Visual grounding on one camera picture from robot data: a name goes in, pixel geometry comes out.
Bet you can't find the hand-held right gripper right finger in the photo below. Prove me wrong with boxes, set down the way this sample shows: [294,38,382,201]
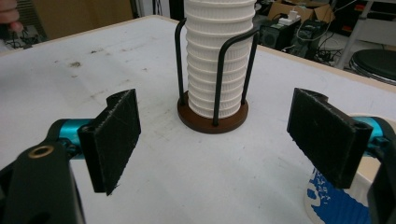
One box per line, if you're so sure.
[286,87,388,189]

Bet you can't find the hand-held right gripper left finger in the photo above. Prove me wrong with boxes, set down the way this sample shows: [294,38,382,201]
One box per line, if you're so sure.
[57,88,142,197]

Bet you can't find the blue printed paper cup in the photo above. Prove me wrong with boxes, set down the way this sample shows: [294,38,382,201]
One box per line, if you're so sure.
[303,112,385,224]

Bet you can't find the black wire cup holder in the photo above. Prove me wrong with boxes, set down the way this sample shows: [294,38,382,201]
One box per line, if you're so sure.
[174,17,261,135]

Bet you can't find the stack of white paper cups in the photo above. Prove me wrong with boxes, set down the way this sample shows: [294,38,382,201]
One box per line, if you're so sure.
[183,0,258,119]

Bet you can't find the white table mat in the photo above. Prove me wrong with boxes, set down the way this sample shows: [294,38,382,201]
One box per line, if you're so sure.
[0,16,396,224]

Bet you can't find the black round stool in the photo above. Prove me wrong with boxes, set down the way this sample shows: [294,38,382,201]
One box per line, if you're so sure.
[348,49,396,87]

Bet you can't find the white metal table leg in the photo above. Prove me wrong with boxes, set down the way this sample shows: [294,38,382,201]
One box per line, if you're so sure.
[335,0,375,70]

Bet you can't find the black computer tower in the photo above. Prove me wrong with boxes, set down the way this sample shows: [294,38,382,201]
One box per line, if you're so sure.
[259,19,329,61]

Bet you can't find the open cardboard box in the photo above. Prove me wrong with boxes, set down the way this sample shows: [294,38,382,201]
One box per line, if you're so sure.
[266,0,336,23]

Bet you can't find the brown wooden panel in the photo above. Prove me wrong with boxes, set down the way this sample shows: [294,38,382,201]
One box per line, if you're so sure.
[17,0,134,41]

